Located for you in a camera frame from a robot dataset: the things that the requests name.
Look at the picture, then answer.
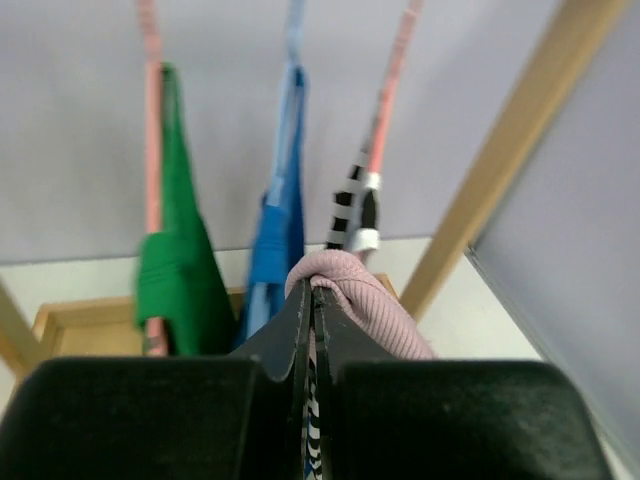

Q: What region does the green tank top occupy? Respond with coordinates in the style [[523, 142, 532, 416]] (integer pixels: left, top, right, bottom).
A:
[[134, 63, 237, 356]]

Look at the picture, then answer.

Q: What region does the wooden clothes rack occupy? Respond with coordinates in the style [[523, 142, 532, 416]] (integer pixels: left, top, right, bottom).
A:
[[1, 1, 627, 379]]

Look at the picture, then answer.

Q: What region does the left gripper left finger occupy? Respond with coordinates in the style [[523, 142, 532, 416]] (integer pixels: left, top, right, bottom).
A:
[[1, 281, 311, 479]]

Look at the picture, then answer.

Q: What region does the blue tank top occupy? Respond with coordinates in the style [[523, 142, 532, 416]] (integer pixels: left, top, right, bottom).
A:
[[234, 64, 307, 351]]

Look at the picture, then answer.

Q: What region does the pink hanger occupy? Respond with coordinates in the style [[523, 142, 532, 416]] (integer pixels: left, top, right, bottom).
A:
[[368, 0, 424, 174], [135, 0, 169, 357]]

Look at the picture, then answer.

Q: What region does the black white striped tank top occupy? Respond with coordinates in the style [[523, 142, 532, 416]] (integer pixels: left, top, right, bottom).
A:
[[304, 147, 369, 479]]

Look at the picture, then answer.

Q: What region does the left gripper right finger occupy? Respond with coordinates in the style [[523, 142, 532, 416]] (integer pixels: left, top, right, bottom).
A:
[[313, 288, 612, 479]]

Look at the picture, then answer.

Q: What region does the pink ribbed tank top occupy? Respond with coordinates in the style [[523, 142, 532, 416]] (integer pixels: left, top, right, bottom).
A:
[[285, 249, 436, 360]]

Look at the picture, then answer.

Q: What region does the light blue hanger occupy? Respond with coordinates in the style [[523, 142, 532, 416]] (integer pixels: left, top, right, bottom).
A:
[[239, 0, 307, 346]]

